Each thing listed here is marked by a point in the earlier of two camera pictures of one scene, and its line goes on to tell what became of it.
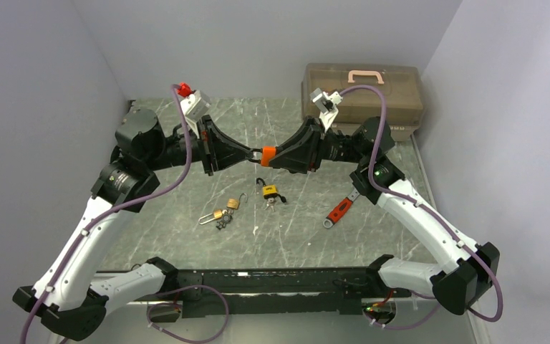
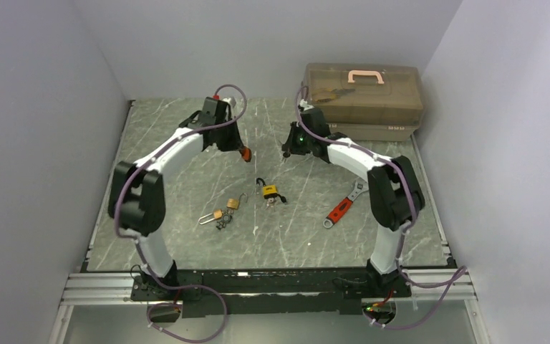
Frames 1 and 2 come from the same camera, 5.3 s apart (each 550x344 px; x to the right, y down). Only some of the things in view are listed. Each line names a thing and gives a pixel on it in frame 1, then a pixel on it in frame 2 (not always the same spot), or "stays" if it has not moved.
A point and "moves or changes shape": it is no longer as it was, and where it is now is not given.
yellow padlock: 270,191 stays
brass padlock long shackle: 218,213 stays
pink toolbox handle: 366,73 stays
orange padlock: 268,153 moves or changes shape
